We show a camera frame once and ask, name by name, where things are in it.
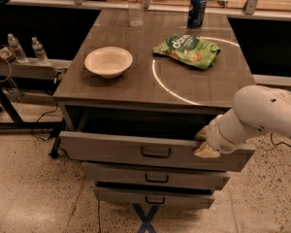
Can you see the clear water bottle on cabinet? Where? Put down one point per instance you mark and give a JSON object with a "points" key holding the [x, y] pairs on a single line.
{"points": [[136, 12]]}

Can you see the grey drawer cabinet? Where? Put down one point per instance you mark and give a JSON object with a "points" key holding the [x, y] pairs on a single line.
{"points": [[156, 97]]}

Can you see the right small water bottle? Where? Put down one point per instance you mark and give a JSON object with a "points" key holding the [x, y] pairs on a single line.
{"points": [[39, 51]]}

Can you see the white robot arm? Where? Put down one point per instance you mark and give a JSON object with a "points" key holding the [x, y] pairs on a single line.
{"points": [[256, 110]]}

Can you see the grey top drawer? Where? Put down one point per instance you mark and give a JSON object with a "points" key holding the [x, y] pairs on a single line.
{"points": [[155, 152]]}

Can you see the grey middle drawer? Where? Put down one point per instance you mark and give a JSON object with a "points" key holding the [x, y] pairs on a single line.
{"points": [[148, 175]]}

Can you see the left small water bottle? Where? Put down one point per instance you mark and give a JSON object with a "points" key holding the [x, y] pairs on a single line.
{"points": [[17, 48]]}

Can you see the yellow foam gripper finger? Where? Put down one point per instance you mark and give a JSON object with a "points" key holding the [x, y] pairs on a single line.
{"points": [[201, 135], [206, 151]]}

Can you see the green snack bag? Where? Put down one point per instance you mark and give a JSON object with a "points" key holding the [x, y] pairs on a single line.
{"points": [[189, 50]]}

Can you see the blue soda can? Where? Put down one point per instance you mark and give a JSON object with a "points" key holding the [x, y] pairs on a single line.
{"points": [[196, 13]]}

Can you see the grey drawer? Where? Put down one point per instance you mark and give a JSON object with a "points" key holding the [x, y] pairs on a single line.
{"points": [[151, 197], [148, 175], [155, 152]]}

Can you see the small water bottle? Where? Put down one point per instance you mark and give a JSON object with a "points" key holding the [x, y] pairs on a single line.
{"points": [[17, 48], [39, 51]]}

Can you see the white bowl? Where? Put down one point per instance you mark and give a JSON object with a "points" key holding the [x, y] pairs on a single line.
{"points": [[108, 62]]}

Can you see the grey side bench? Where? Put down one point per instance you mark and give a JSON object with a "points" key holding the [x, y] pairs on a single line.
{"points": [[31, 70]]}

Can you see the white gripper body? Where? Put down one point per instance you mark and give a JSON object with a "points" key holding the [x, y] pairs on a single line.
{"points": [[215, 137]]}

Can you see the grey back shelf rail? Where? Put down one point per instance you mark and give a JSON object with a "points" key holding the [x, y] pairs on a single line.
{"points": [[264, 8]]}

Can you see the grey bottom drawer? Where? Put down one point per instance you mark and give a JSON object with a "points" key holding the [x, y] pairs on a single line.
{"points": [[151, 197]]}

